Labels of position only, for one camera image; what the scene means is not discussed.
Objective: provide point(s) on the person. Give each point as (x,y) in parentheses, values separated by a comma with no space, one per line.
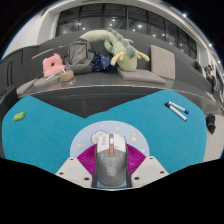
(210,76)

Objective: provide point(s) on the round grey seat cushion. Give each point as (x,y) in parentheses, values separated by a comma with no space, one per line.
(45,81)

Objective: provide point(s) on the grey stepped seating bench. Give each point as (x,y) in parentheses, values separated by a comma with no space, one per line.
(100,96)

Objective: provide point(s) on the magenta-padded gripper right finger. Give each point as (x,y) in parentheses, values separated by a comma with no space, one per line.
(151,170)

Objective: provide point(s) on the pink plush toy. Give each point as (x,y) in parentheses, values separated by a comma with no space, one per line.
(53,65)

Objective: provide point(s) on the grey white computer mouse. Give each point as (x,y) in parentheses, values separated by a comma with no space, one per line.
(111,163)

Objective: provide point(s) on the flat grey seat cushion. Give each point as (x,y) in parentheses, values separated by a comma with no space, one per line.
(141,75)
(26,87)

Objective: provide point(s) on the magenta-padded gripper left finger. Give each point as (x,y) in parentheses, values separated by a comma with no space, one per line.
(71,170)

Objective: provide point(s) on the tan woven hat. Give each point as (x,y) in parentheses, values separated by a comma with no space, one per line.
(66,76)

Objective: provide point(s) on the green dragon plush toy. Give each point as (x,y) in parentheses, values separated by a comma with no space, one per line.
(123,51)

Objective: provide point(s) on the black bag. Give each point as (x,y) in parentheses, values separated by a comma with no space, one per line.
(210,123)

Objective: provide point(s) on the blue-capped white marker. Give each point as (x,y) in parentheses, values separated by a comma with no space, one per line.
(178,106)

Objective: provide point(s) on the upright grey cushion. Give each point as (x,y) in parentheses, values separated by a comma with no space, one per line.
(162,62)

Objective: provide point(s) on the black-capped white marker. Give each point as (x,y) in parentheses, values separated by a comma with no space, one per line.
(176,112)

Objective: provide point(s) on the dark blue starry bag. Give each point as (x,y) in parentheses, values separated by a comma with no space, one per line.
(101,62)

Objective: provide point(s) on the black suitcase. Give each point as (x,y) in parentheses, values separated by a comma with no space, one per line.
(6,96)

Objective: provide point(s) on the round pale blue mouse pad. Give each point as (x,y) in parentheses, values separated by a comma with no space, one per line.
(86,136)

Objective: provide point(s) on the grey backpack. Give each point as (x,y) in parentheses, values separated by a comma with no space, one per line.
(79,55)

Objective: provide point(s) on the ceiling lights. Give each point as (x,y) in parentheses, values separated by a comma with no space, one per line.
(184,15)

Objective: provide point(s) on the green eraser block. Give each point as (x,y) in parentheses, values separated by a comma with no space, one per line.
(19,116)

